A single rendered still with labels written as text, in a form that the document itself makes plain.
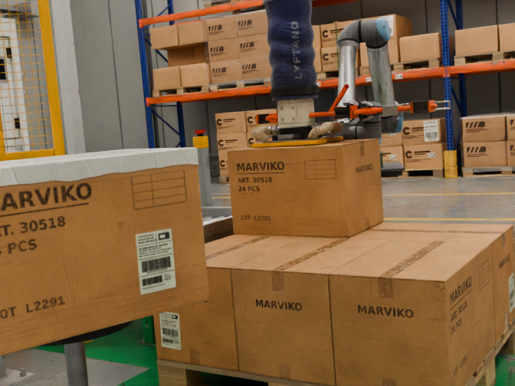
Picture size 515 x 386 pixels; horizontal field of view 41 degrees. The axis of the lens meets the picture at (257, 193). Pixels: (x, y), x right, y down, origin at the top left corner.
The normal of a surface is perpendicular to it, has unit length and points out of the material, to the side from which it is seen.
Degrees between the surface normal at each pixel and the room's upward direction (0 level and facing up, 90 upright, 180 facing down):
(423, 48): 93
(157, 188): 90
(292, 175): 90
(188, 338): 90
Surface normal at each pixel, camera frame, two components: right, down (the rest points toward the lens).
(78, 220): 0.61, 0.04
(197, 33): -0.50, 0.12
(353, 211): 0.85, -0.01
